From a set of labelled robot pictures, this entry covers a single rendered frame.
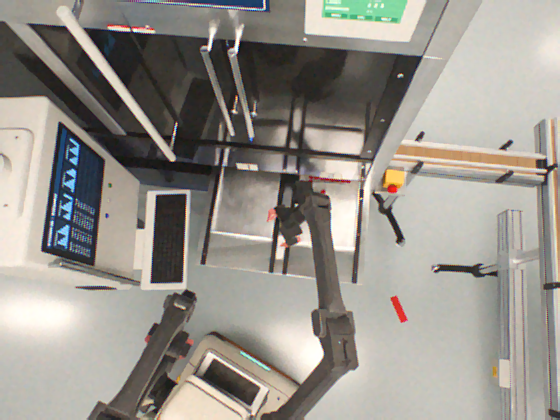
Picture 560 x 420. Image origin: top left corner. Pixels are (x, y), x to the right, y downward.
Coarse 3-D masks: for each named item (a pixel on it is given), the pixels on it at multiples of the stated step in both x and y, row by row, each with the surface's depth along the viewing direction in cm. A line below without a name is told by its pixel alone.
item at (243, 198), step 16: (224, 176) 181; (240, 176) 181; (256, 176) 181; (272, 176) 181; (224, 192) 179; (240, 192) 179; (256, 192) 179; (272, 192) 179; (224, 208) 177; (240, 208) 177; (256, 208) 177; (224, 224) 176; (240, 224) 175; (256, 224) 175; (272, 224) 175
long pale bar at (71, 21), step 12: (60, 12) 80; (72, 12) 84; (72, 24) 83; (84, 36) 87; (84, 48) 89; (96, 48) 91; (96, 60) 93; (108, 72) 98; (120, 84) 104; (132, 96) 112; (132, 108) 114; (144, 120) 122; (156, 132) 131; (168, 156) 147
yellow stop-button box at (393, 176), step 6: (390, 168) 164; (396, 168) 164; (402, 168) 164; (384, 174) 166; (390, 174) 163; (396, 174) 163; (402, 174) 163; (384, 180) 165; (390, 180) 162; (396, 180) 162; (402, 180) 162; (384, 186) 167; (396, 186) 165
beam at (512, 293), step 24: (504, 216) 209; (504, 240) 206; (504, 264) 204; (504, 288) 201; (504, 312) 198; (504, 336) 196; (528, 360) 187; (528, 384) 184; (504, 408) 188; (528, 408) 182
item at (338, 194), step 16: (304, 176) 180; (320, 192) 178; (336, 192) 177; (352, 192) 177; (336, 208) 175; (352, 208) 175; (304, 224) 174; (336, 224) 174; (352, 224) 173; (304, 240) 172; (336, 240) 172; (352, 240) 172
